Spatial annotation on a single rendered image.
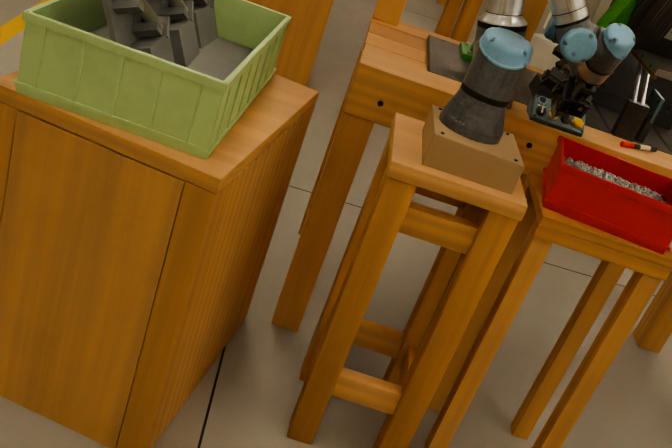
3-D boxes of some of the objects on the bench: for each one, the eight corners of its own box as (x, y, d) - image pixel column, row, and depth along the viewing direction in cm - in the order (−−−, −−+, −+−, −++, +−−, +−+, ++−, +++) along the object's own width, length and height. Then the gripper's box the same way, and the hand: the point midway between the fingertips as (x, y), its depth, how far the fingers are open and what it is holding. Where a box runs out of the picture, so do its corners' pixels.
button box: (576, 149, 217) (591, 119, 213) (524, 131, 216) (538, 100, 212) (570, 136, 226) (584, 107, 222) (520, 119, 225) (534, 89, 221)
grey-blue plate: (643, 144, 229) (667, 100, 223) (636, 142, 229) (660, 98, 223) (635, 132, 237) (658, 89, 231) (629, 130, 237) (651, 87, 231)
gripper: (571, 83, 192) (535, 129, 211) (606, 95, 193) (567, 140, 211) (575, 56, 197) (539, 103, 215) (609, 68, 197) (570, 114, 216)
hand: (556, 110), depth 213 cm, fingers closed
